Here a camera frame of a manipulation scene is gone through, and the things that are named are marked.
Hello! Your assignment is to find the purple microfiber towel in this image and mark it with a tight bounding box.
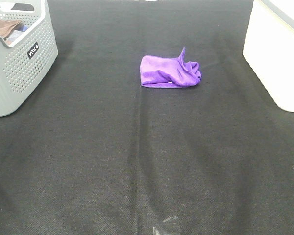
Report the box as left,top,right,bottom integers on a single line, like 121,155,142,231
140,48,201,88

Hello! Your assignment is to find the clear tape strip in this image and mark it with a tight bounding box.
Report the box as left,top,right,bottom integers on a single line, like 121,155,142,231
153,216,181,235

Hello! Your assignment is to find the grey perforated plastic basket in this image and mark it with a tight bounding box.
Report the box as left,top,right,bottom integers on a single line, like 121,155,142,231
0,0,58,117

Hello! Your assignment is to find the cream woven storage basket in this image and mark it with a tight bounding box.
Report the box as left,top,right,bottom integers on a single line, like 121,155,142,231
243,0,294,112

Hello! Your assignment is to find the blue cloth in basket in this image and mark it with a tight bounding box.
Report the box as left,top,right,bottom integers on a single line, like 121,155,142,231
5,26,28,44

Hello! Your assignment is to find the brown folded towel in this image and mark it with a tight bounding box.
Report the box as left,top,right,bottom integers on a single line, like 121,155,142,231
0,20,21,45

